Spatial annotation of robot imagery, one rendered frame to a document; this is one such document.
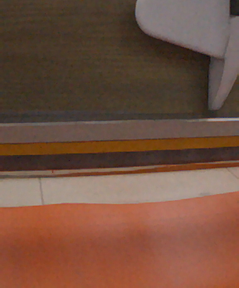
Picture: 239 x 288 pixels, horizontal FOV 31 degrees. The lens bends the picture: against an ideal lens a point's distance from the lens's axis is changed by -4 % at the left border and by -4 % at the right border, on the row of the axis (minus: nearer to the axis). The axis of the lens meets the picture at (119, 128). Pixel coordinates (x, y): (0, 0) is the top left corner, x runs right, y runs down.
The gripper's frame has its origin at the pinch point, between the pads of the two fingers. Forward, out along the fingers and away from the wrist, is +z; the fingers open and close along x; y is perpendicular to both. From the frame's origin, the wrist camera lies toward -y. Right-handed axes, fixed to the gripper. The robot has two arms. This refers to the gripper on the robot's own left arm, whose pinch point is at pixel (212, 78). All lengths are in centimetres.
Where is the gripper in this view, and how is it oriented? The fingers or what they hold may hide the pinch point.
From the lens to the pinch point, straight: 25.2
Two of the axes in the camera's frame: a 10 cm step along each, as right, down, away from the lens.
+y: -9.8, 0.3, -2.1
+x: 2.1, 2.9, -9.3
